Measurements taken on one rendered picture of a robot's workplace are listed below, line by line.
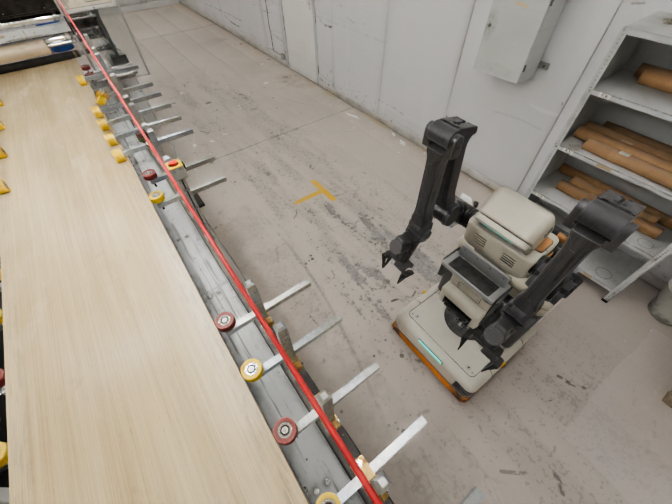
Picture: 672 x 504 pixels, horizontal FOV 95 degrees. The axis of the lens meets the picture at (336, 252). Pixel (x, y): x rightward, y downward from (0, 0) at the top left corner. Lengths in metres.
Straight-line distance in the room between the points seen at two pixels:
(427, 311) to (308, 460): 1.13
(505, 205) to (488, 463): 1.51
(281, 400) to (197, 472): 0.43
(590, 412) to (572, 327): 0.57
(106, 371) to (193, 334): 0.32
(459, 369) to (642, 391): 1.23
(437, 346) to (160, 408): 1.43
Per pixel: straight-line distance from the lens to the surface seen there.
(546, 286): 0.97
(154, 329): 1.51
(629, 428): 2.68
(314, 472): 1.45
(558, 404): 2.49
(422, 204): 1.10
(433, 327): 2.06
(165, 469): 1.30
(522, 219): 1.16
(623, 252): 3.33
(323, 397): 0.98
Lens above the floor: 2.07
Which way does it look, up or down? 51 degrees down
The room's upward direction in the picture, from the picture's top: 2 degrees counter-clockwise
